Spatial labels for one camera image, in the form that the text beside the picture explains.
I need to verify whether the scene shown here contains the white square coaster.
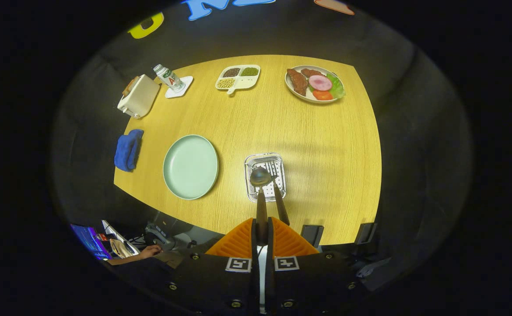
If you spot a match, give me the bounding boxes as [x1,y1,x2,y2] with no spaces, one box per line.
[165,76,194,99]

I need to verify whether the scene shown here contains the blue folded cloth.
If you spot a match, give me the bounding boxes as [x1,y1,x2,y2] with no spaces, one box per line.
[114,129,144,172]

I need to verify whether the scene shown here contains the white bottle with green label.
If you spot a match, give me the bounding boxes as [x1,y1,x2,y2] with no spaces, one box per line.
[153,64,186,93]

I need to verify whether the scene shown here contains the fork with wooden handle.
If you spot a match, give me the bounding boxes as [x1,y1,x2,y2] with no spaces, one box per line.
[270,163,291,226]

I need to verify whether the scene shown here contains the white divided dish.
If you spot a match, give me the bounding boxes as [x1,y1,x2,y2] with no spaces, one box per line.
[215,65,261,95]

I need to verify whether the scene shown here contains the lit blue screen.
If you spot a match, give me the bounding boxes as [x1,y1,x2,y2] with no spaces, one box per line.
[70,224,112,261]

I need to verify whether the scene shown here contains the pale green round plate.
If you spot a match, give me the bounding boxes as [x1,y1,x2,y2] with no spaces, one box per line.
[162,134,220,201]

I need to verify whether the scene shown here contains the brown meat piece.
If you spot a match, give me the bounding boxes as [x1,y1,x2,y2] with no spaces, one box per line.
[287,68,325,97]

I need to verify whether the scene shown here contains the spoon with wooden handle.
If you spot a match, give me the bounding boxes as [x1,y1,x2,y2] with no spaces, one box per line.
[249,166,272,244]

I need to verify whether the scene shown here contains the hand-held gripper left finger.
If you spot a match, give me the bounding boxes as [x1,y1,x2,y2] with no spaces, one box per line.
[168,217,261,316]

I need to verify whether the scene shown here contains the pink ham slice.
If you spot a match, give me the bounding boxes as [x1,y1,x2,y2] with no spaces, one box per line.
[308,75,333,92]

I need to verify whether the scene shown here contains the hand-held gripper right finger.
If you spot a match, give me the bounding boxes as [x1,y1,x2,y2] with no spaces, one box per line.
[265,216,371,316]

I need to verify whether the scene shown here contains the brown toast slice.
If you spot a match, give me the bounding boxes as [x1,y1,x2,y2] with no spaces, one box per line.
[122,76,140,97]

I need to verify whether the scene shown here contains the metal wire basket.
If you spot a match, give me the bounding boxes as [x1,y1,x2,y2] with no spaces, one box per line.
[244,152,287,203]

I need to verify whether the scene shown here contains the green lettuce leaf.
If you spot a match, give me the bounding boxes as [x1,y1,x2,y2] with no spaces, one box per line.
[326,73,346,99]

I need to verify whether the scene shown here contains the dark office chair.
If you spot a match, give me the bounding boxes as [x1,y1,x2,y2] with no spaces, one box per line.
[143,211,195,251]

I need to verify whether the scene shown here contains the white oval food plate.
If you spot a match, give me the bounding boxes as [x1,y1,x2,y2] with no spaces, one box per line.
[285,65,346,104]

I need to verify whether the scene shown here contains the white toaster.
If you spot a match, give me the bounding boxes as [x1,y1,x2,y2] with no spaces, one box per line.
[117,74,161,119]

